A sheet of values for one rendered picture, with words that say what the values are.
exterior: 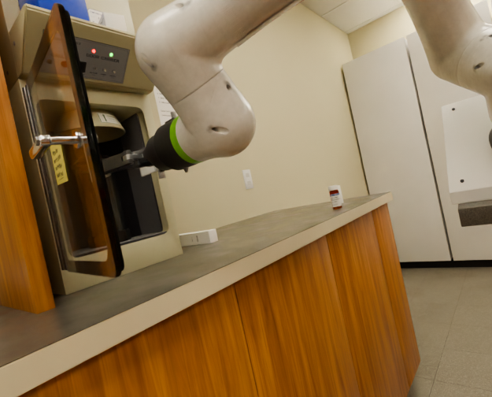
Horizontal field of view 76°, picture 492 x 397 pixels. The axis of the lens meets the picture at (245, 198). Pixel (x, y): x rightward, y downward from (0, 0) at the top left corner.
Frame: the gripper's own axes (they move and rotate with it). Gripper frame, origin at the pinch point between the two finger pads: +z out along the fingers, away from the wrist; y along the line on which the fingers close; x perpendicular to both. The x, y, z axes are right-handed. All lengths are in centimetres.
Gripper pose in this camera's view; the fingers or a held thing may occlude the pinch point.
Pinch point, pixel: (122, 171)
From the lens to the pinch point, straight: 81.1
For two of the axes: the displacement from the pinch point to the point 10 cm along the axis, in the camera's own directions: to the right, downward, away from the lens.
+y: -6.4, 1.5, -7.5
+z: -7.3, 1.7, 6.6
